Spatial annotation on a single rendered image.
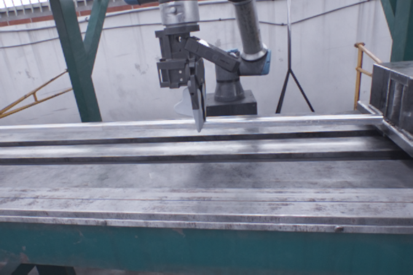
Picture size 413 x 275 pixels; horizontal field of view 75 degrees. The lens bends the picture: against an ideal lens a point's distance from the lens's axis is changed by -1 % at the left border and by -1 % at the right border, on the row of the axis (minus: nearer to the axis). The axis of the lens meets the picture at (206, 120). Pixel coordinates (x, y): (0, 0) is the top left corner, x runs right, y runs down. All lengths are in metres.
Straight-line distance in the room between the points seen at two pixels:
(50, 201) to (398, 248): 0.52
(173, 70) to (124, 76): 2.12
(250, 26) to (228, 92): 0.33
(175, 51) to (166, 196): 0.28
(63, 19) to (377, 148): 1.27
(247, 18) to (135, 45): 1.63
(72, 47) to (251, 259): 1.21
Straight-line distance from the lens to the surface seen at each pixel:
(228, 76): 1.27
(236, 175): 0.49
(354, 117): 0.60
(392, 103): 0.64
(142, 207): 0.43
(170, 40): 0.56
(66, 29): 1.41
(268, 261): 0.45
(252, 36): 1.14
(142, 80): 2.60
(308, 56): 2.42
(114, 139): 0.76
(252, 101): 1.26
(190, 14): 0.54
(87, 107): 1.45
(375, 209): 0.43
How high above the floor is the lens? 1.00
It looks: 19 degrees down
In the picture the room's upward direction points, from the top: 6 degrees counter-clockwise
